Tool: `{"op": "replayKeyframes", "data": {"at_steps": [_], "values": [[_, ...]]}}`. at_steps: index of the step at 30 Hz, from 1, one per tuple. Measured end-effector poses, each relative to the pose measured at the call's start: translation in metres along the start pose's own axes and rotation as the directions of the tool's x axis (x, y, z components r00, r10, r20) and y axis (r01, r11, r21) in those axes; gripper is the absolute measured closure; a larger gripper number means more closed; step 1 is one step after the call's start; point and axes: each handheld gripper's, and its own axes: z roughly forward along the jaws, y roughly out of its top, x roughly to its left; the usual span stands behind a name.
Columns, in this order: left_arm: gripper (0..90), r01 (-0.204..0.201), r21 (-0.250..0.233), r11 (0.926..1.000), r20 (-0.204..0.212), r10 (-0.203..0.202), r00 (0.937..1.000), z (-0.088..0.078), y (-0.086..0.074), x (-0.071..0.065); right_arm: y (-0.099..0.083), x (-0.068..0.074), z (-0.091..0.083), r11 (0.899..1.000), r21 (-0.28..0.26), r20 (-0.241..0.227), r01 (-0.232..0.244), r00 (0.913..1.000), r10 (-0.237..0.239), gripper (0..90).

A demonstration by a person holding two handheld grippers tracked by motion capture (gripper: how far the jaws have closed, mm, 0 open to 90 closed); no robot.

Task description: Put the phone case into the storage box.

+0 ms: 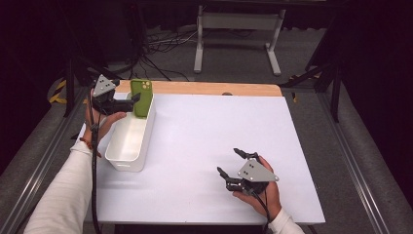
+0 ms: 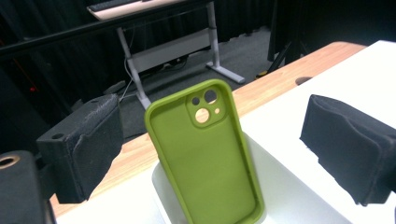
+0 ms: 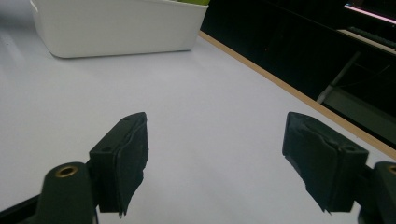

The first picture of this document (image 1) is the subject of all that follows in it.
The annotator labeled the right hand-held gripper cable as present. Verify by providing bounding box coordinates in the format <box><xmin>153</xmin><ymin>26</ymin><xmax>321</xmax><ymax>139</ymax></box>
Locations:
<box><xmin>245</xmin><ymin>184</ymin><xmax>273</xmax><ymax>234</ymax></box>

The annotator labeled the person's left hand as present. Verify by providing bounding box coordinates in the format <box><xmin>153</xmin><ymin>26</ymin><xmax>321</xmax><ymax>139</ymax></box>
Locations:
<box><xmin>82</xmin><ymin>97</ymin><xmax>128</xmax><ymax>144</ymax></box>

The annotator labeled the green phone case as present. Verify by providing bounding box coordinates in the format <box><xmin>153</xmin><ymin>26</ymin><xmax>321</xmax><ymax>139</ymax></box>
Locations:
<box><xmin>130</xmin><ymin>78</ymin><xmax>154</xmax><ymax>119</ymax></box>

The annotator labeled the hand-held gripper cable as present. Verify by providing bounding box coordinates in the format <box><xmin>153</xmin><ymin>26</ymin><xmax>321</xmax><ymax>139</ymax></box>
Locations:
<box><xmin>88</xmin><ymin>94</ymin><xmax>102</xmax><ymax>234</ymax></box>
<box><xmin>245</xmin><ymin>184</ymin><xmax>273</xmax><ymax>234</ymax></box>

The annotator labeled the white table mat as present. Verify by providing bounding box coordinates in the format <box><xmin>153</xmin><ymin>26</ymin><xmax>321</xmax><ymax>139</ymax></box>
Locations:
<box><xmin>85</xmin><ymin>92</ymin><xmax>326</xmax><ymax>226</ymax></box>

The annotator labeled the person's right hand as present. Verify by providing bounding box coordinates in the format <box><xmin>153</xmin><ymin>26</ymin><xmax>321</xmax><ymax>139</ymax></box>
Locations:
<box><xmin>232</xmin><ymin>155</ymin><xmax>283</xmax><ymax>222</ymax></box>

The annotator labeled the red bead bracelet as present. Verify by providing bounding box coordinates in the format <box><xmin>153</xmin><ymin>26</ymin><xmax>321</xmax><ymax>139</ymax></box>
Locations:
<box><xmin>78</xmin><ymin>136</ymin><xmax>103</xmax><ymax>159</ymax></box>

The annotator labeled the left hand-held gripper cable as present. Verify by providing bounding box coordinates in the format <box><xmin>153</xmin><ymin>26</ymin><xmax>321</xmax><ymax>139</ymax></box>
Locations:
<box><xmin>88</xmin><ymin>94</ymin><xmax>102</xmax><ymax>234</ymax></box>

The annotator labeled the white plastic storage bin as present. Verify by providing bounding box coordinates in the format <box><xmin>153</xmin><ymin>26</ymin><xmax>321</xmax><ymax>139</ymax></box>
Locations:
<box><xmin>104</xmin><ymin>92</ymin><xmax>157</xmax><ymax>173</ymax></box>

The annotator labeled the white metal frame desk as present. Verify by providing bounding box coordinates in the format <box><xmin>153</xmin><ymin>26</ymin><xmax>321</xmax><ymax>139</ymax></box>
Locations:
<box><xmin>193</xmin><ymin>4</ymin><xmax>287</xmax><ymax>77</ymax></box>

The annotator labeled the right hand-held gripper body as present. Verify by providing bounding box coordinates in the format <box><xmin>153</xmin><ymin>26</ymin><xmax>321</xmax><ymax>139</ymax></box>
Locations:
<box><xmin>225</xmin><ymin>158</ymin><xmax>280</xmax><ymax>196</ymax></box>

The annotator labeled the black metal stand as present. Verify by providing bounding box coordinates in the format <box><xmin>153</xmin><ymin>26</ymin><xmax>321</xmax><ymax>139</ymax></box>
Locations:
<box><xmin>62</xmin><ymin>53</ymin><xmax>122</xmax><ymax>119</ymax></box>
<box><xmin>280</xmin><ymin>59</ymin><xmax>346</xmax><ymax>124</ymax></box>

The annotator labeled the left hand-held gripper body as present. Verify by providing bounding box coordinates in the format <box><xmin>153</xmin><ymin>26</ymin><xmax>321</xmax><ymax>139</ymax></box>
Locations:
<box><xmin>92</xmin><ymin>74</ymin><xmax>134</xmax><ymax>116</ymax></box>

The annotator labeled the bundle of floor cables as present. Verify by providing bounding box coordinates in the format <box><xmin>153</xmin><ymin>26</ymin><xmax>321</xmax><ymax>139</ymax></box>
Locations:
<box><xmin>130</xmin><ymin>25</ymin><xmax>200</xmax><ymax>83</ymax></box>

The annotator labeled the wooden table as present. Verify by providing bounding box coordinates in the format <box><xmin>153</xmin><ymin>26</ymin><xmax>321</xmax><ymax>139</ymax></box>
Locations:
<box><xmin>114</xmin><ymin>79</ymin><xmax>284</xmax><ymax>98</ymax></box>

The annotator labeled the yellow black floor tape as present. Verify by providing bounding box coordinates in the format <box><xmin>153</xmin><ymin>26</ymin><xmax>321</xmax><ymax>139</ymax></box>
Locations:
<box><xmin>48</xmin><ymin>78</ymin><xmax>70</xmax><ymax>105</ymax></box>

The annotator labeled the metal floor rail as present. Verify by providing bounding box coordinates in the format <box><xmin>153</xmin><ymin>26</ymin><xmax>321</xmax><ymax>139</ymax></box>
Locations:
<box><xmin>0</xmin><ymin>87</ymin><xmax>91</xmax><ymax>234</ymax></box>
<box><xmin>318</xmin><ymin>91</ymin><xmax>413</xmax><ymax>234</ymax></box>

